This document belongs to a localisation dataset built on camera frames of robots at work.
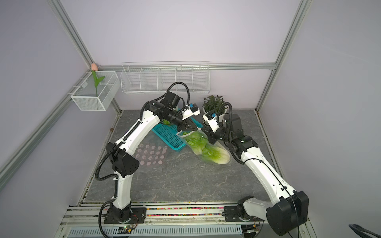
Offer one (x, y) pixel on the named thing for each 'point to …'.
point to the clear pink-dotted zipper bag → (150, 154)
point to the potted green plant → (216, 103)
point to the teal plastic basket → (168, 133)
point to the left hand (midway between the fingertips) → (195, 128)
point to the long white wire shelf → (165, 77)
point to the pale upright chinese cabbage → (166, 122)
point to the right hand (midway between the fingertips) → (203, 127)
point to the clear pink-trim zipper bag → (185, 134)
